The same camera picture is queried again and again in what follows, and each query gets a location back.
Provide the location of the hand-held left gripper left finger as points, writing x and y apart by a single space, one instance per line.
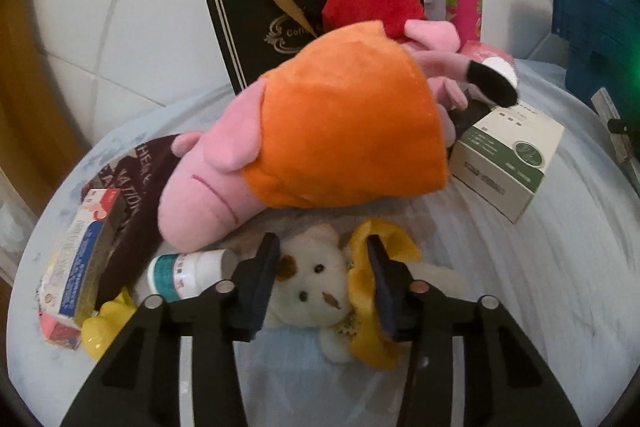
261 279

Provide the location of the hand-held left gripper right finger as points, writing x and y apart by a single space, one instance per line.
381 287

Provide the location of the white teddy bear yellow dress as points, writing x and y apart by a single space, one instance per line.
312 277

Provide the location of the white bottle teal label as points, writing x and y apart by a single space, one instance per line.
190 274

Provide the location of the brown printed cloth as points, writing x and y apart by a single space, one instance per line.
132 202

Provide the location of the yellow plastic toy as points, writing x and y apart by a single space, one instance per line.
107 324

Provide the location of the pink pig plush orange dress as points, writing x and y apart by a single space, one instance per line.
345 127

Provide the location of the blue orange medicine box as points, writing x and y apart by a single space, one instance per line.
82 262

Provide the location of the white green cardboard box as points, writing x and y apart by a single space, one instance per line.
505 157

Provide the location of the pink packet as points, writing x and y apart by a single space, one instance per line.
57 332

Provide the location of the black box gold print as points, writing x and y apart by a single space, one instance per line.
250 32

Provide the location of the grey metal bar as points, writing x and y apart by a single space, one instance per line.
617 132

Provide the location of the wooden cabinet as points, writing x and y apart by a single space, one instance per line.
25 97

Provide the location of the blue plastic crate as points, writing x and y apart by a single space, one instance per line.
590 27

